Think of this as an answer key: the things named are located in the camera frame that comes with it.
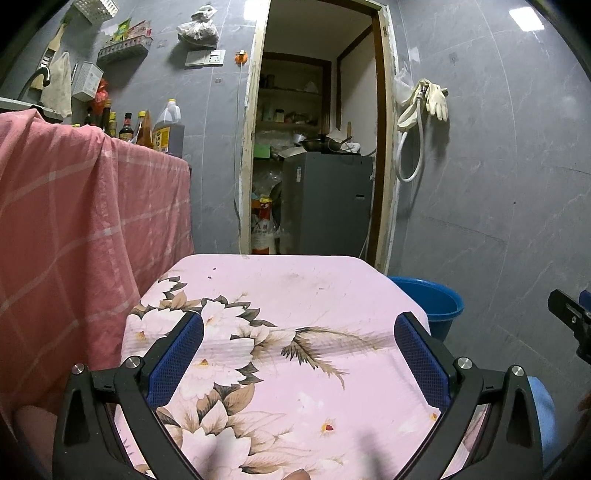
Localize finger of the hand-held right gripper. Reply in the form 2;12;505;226
547;289;591;364

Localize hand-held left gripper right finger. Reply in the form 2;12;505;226
394;312;544;480

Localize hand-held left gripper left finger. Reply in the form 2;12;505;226
52;311;205;480

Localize blue plastic bucket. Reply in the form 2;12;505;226
387;276;464;342

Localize blue stool cushion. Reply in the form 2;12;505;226
526;376;560;467

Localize pink floral tablecloth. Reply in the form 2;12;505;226
113;254;490;480

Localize person's bare knee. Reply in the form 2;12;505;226
13;405;57;480

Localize pink checked cloth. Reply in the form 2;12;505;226
0;108;195;416

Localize grey cabinet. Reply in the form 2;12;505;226
281;152;375;257

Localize large cooking oil bottle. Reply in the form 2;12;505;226
152;99;185;158

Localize black wok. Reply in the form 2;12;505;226
300;136;345;153

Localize cream rubber gloves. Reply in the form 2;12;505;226
426;83;450;121

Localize wooden shelf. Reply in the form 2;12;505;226
257;88;324;131

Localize red mesh bag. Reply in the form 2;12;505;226
90;78;112;116

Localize metal box grater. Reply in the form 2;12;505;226
71;61;105;101

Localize beige hanging cloth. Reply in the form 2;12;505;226
39;52;74;118

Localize hanging plastic bag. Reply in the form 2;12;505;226
178;4;219;47

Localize seasoning packets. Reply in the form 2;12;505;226
113;18;151;42

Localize white plastic basket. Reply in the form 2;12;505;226
73;0;120;21

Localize wooden door frame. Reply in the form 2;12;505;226
238;0;400;273

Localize white shower hose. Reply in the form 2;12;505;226
396;79;432;182

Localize wall switch socket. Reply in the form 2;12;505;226
185;49;225;69

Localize wire wall rack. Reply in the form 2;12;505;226
97;37;154;65

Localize wooden handled brush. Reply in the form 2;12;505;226
41;23;68;70

